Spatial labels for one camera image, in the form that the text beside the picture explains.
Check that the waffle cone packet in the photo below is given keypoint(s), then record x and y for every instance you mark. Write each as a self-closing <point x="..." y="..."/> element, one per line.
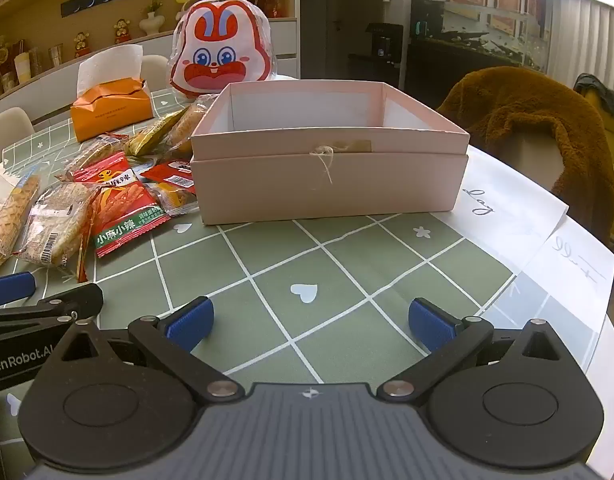
<point x="9" y="220"/>

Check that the orange tissue box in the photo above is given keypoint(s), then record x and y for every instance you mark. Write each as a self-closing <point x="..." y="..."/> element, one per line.
<point x="112" y="110"/>

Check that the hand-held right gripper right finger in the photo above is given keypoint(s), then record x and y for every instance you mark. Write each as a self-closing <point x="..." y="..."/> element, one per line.
<point x="432" y="325"/>

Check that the white paper sheet with script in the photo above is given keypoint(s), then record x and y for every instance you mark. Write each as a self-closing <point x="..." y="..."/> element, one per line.
<point x="512" y="200"/>
<point x="572" y="270"/>

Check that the white vase with flowers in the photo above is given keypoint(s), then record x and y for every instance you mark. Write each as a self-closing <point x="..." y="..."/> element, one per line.
<point x="151" y="25"/>

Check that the clear bread packet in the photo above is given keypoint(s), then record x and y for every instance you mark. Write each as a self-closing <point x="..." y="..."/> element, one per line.
<point x="94" y="152"/>
<point x="187" y="125"/>

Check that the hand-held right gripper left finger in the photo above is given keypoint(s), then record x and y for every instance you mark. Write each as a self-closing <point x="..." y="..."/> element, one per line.
<point x="192" y="325"/>

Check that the monkey figurine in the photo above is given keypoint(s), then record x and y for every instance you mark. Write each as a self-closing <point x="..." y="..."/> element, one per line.
<point x="122" y="32"/>
<point x="82" y="46"/>

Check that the dark cloth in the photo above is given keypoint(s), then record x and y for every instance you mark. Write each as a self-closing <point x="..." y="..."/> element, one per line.
<point x="592" y="85"/>

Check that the red green spicy strip packet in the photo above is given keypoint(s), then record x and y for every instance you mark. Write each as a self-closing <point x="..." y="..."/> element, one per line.
<point x="122" y="200"/>

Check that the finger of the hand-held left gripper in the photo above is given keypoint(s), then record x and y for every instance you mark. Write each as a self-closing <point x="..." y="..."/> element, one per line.
<point x="9" y="290"/>
<point x="62" y="305"/>

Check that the yellow green snack packet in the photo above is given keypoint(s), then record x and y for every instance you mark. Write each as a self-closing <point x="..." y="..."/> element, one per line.
<point x="152" y="135"/>

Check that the red white rabbit face bag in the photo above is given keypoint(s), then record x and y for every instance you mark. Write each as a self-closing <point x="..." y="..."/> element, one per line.
<point x="217" y="50"/>

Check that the sliced bread sandwich packet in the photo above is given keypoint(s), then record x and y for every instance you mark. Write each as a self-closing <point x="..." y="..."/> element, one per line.
<point x="52" y="225"/>

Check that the white chair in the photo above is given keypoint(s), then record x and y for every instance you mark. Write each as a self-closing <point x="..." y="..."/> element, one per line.
<point x="154" y="72"/>
<point x="9" y="127"/>
<point x="537" y="160"/>

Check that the small orange snack packet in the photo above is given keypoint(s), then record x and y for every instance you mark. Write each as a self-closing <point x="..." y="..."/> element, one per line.
<point x="174" y="200"/>

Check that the brown fleece jacket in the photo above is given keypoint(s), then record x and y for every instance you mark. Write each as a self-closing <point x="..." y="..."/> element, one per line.
<point x="537" y="105"/>

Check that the white curtain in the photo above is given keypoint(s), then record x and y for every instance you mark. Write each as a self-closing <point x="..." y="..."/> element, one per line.
<point x="587" y="35"/>

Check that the black water dispenser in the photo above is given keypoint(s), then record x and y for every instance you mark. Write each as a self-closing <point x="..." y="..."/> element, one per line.
<point x="384" y="45"/>

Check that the pink cardboard box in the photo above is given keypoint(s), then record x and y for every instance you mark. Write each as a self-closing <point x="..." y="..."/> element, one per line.
<point x="337" y="185"/>

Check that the black aquarium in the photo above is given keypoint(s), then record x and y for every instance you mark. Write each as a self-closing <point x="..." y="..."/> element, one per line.
<point x="462" y="20"/>

